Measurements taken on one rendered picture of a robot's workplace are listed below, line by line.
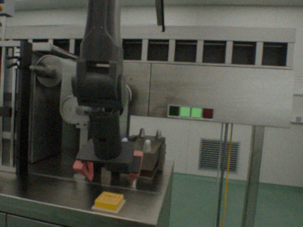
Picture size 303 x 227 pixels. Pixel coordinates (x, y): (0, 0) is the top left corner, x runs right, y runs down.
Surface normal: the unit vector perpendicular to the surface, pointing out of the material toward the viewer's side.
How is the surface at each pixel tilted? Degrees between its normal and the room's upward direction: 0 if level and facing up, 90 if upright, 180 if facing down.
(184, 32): 90
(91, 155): 30
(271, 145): 90
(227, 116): 90
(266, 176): 90
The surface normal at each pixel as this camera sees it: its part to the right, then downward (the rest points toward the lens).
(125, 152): 0.03, -0.84
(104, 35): -0.07, 0.11
